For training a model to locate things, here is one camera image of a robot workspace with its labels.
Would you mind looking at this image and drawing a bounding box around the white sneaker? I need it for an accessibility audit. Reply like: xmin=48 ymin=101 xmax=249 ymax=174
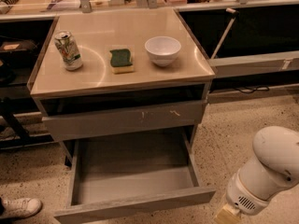
xmin=0 ymin=198 xmax=42 ymax=219

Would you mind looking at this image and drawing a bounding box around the grey drawer cabinet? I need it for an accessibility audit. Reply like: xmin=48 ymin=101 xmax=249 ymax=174
xmin=26 ymin=7 xmax=217 ymax=168

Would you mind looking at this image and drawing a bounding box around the black object on left shelf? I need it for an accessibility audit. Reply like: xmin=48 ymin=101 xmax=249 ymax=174
xmin=0 ymin=40 xmax=37 ymax=53

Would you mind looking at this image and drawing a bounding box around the black cable on floor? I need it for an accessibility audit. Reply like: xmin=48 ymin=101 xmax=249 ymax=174
xmin=233 ymin=85 xmax=271 ymax=95

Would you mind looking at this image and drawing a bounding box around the green yellow sponge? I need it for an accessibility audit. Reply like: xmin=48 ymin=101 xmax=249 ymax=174
xmin=110 ymin=49 xmax=134 ymax=74

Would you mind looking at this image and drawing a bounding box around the green white soda can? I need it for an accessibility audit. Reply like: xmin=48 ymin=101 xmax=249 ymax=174
xmin=54 ymin=31 xmax=83 ymax=71

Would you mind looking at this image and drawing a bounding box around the grey top drawer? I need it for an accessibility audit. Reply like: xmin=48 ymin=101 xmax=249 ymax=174
xmin=43 ymin=101 xmax=207 ymax=141

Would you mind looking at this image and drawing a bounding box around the grey shelf beam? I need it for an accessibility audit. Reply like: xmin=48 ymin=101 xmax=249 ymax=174
xmin=208 ymin=50 xmax=299 ymax=78

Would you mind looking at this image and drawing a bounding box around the white bowl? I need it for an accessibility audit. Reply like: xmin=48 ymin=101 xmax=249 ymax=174
xmin=145 ymin=36 xmax=181 ymax=67

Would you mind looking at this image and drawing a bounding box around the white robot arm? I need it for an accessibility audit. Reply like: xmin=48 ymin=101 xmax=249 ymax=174
xmin=214 ymin=126 xmax=299 ymax=224

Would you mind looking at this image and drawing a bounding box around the grey drawer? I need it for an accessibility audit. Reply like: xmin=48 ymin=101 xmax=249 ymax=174
xmin=43 ymin=101 xmax=207 ymax=141
xmin=54 ymin=128 xmax=215 ymax=224

